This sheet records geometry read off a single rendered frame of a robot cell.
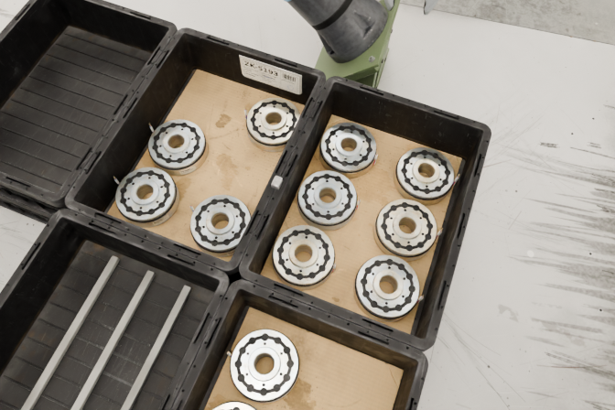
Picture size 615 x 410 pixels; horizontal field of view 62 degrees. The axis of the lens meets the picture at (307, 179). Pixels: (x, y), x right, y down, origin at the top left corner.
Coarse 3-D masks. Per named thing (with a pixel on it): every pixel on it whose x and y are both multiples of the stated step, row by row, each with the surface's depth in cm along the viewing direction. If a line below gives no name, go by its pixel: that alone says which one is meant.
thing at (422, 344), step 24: (384, 96) 89; (312, 120) 88; (456, 120) 87; (480, 144) 85; (288, 168) 83; (480, 168) 83; (264, 216) 79; (456, 240) 78; (240, 264) 75; (456, 264) 76; (288, 288) 74; (336, 312) 72; (432, 312) 73; (408, 336) 71; (432, 336) 71
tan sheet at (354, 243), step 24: (336, 120) 99; (384, 144) 97; (408, 144) 97; (312, 168) 94; (384, 168) 94; (456, 168) 94; (360, 192) 92; (384, 192) 92; (288, 216) 90; (360, 216) 90; (336, 240) 88; (360, 240) 88; (264, 264) 86; (336, 264) 86; (360, 264) 86; (336, 288) 84; (384, 288) 84; (360, 312) 82
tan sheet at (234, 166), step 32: (192, 96) 101; (224, 96) 101; (256, 96) 101; (224, 128) 98; (224, 160) 94; (256, 160) 95; (192, 192) 91; (224, 192) 92; (256, 192) 92; (160, 224) 89; (224, 224) 89
